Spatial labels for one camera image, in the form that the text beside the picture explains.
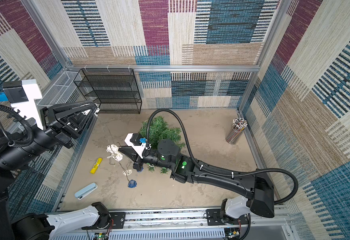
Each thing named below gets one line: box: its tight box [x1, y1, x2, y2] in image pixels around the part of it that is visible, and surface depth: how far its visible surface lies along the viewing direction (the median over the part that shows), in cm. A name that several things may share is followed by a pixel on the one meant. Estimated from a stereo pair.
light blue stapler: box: [74, 182, 98, 200], surface depth 81 cm
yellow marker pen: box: [90, 157, 103, 174], surface depth 92 cm
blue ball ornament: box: [127, 179, 137, 189], surface depth 56 cm
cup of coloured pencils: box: [225, 117, 248, 145], surface depth 91 cm
